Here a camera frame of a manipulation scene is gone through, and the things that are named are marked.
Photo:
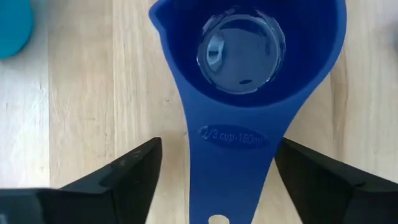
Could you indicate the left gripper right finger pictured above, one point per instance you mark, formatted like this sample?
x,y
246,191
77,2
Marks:
x,y
335,193

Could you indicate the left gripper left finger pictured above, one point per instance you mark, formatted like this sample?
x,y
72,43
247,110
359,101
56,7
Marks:
x,y
93,199

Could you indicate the dark blue measuring cup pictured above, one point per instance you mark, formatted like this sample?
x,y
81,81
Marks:
x,y
230,174

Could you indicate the teal measuring cup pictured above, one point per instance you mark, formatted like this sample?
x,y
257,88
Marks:
x,y
12,28

